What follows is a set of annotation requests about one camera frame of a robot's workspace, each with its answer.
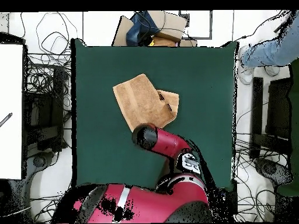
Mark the orange terry towel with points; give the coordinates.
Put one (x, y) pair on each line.
(140, 102)

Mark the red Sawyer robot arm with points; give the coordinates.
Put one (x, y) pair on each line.
(168, 142)

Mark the flat brown cardboard sheet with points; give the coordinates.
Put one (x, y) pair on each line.
(121, 35)

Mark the dark green table cloth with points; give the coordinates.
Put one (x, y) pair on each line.
(105, 151)

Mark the blue jeans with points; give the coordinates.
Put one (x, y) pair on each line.
(135, 35)

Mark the brown cardboard box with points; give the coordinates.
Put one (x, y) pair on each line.
(172, 25)

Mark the black equipment rack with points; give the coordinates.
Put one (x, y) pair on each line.
(44, 116)

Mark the black stand base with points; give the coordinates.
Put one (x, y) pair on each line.
(271, 168)
(38, 161)

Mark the person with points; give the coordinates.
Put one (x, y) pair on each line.
(268, 53)

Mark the white panel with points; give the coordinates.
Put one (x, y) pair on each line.
(11, 93)

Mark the grey square floor frame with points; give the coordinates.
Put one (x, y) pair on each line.
(198, 38)

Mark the black chair frame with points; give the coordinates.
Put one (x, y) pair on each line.
(278, 109)

